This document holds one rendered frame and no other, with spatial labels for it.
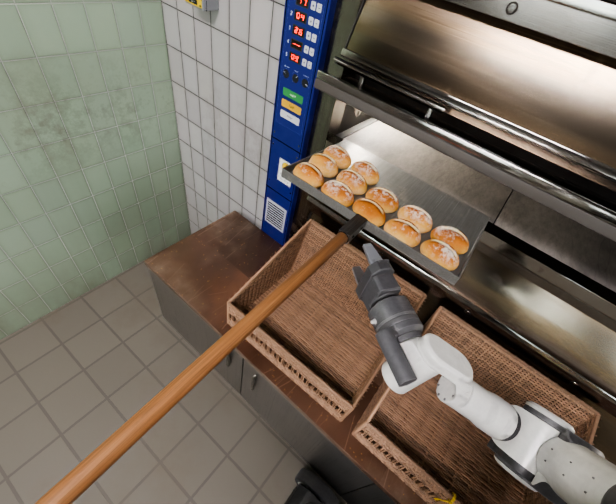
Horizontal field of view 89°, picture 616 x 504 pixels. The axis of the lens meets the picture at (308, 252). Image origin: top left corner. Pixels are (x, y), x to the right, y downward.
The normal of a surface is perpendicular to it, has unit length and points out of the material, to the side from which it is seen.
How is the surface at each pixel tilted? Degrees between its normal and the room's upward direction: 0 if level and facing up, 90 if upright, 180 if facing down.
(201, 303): 0
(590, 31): 90
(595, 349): 70
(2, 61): 90
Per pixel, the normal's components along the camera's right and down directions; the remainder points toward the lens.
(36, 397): 0.18, -0.65
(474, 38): -0.51, 0.25
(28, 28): 0.77, 0.56
